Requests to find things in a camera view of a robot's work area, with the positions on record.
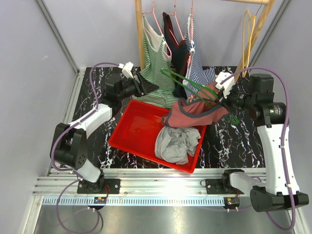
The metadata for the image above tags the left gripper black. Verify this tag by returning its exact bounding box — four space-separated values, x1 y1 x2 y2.
117 73 158 100

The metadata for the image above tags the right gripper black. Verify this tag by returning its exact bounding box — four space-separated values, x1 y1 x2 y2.
215 84 256 114

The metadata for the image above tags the red tank top grey trim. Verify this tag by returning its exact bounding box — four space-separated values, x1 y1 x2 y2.
161 82 230 128

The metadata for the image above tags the green plastic hanger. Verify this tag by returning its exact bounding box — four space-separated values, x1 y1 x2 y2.
170 71 239 125

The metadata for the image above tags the yellow plastic hanger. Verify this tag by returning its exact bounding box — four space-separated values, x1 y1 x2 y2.
242 9 256 69

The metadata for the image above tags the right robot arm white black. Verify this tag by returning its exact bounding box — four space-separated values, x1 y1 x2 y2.
215 72 309 212

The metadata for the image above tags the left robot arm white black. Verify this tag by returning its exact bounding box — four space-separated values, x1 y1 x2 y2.
50 74 159 194

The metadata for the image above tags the green white striped tank top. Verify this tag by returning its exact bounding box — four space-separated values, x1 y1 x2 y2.
132 16 177 109

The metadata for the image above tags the blue white striped tank top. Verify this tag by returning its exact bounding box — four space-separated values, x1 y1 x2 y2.
185 17 216 85

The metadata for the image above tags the navy maroon tank top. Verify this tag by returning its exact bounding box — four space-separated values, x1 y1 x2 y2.
162 12 192 98

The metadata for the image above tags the red plastic tray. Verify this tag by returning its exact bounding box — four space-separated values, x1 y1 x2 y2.
109 100 206 174

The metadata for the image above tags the wooden clothes rack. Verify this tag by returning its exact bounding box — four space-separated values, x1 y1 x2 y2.
134 0 275 73

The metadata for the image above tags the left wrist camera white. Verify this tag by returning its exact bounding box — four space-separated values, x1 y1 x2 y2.
118 62 134 78

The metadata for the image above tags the pink wire hanger left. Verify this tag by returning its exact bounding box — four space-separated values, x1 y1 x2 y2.
142 0 172 57

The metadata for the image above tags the pink wire hanger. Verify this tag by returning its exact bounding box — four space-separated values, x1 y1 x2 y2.
168 0 184 40
142 0 172 57
188 0 195 72

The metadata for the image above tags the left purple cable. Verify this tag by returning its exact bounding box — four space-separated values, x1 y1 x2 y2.
50 62 122 232

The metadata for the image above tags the pink wire hanger middle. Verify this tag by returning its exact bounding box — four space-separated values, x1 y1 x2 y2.
168 0 184 40

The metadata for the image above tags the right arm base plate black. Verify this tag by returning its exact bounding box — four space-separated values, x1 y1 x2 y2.
200 179 233 195

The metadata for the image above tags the pink wire hanger right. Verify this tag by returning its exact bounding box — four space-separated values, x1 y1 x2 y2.
188 0 195 72

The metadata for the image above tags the aluminium frame rail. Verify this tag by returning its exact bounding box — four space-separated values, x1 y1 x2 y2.
23 68 303 234

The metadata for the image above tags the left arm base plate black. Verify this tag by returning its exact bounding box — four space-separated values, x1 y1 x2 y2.
77 178 121 195

